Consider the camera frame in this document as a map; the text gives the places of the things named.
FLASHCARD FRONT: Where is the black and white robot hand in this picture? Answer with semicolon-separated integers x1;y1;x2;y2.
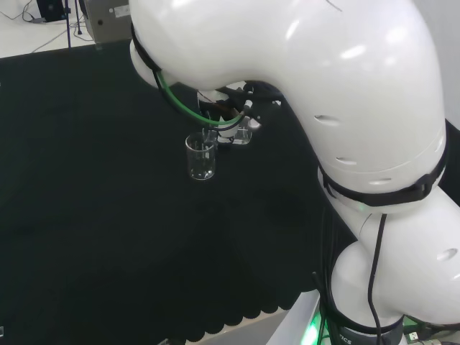
195;81;285;145

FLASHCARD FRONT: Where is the clear glass beaker with printed scale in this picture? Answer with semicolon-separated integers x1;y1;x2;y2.
202;118;254;148

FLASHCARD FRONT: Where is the clear glass beaker with spout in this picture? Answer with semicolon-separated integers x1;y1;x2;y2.
185;132;219;180

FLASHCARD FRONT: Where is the grey metal equipment box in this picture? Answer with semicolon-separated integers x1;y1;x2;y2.
79;0;132;42

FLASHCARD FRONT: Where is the black bench cloth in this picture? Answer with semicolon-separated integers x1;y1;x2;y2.
0;42;359;342

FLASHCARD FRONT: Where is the dark tripod pole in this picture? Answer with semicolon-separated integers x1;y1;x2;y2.
63;0;73;48

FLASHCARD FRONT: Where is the black device on floor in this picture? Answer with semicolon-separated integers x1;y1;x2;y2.
37;0;68;22

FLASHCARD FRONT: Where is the green cable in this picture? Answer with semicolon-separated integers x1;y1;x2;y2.
154;70;249;127

